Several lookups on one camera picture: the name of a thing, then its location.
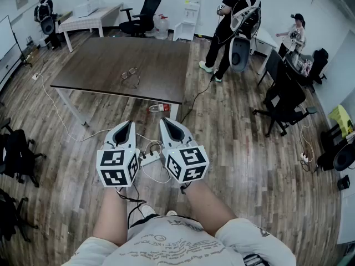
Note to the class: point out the clear water jug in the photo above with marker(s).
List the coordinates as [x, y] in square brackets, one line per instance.
[162, 28]

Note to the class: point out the black-framed eyeglasses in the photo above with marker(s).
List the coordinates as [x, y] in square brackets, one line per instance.
[132, 71]

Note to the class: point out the person's white right shoe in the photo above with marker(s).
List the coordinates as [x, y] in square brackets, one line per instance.
[172, 212]

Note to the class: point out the person's white printed t-shirt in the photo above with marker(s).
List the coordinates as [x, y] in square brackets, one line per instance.
[177, 245]

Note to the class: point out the white power strip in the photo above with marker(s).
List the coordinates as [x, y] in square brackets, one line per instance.
[303, 157]
[149, 159]

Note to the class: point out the white plug adapter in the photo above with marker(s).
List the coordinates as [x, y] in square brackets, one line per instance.
[35, 76]

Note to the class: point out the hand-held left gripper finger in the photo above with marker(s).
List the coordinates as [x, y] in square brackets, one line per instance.
[112, 137]
[134, 137]

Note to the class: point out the pink floral cloth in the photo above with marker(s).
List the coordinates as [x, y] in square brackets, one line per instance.
[306, 66]

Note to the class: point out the plastic bottle with red label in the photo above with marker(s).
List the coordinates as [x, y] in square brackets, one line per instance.
[159, 107]

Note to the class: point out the person's white shoe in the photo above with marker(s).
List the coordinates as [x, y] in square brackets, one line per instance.
[147, 210]
[172, 212]

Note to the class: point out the person's right forearm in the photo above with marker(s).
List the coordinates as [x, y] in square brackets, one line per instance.
[210, 209]

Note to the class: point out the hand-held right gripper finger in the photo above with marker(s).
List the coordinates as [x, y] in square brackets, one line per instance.
[164, 140]
[186, 137]

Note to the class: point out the plain white desk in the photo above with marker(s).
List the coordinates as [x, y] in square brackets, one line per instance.
[266, 37]

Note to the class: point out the grey thin-legged chair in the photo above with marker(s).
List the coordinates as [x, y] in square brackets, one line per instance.
[273, 62]

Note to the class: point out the white desk with checkered cloth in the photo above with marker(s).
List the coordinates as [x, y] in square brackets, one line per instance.
[80, 22]

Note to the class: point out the white box appliance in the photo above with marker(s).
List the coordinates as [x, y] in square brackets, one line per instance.
[86, 8]

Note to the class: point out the black mesh office chair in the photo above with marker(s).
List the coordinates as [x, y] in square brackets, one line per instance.
[285, 98]

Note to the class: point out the person's left forearm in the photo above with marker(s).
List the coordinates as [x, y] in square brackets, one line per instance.
[111, 217]

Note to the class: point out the black high-back office chair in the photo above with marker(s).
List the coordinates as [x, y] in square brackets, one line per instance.
[149, 7]

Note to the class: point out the white side cabinet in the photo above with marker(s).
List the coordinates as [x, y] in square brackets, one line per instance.
[346, 217]

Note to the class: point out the whiteboard on stand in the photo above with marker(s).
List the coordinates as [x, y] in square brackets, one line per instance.
[7, 36]

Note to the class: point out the person's white left shoe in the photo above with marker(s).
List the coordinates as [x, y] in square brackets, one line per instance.
[147, 210]

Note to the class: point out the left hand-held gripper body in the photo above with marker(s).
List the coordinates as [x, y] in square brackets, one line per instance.
[116, 176]

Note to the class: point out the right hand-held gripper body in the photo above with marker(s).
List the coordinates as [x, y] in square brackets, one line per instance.
[191, 159]

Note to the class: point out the white water dispenser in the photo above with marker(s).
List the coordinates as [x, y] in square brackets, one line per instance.
[192, 10]

